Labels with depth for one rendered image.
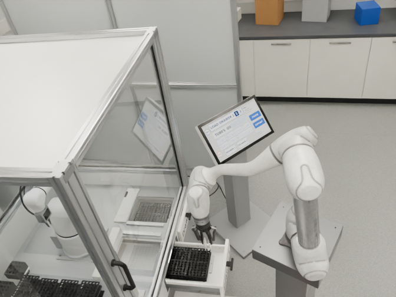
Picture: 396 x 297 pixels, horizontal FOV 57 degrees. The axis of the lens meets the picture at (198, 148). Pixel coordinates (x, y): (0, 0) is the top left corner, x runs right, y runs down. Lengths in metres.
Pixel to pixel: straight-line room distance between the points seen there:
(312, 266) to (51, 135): 1.27
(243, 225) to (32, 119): 2.28
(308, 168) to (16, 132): 1.02
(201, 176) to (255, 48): 2.78
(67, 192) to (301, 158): 0.83
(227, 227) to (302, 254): 1.52
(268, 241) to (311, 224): 0.56
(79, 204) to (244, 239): 2.22
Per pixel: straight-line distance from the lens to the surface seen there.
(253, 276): 3.06
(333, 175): 3.82
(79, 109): 1.36
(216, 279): 2.09
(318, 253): 1.85
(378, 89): 4.71
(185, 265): 2.12
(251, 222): 3.31
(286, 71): 4.52
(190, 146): 3.70
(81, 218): 1.16
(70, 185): 1.10
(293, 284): 2.43
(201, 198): 1.74
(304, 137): 1.52
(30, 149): 1.25
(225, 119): 2.54
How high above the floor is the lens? 2.62
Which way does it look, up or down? 39 degrees down
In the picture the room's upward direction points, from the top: 10 degrees counter-clockwise
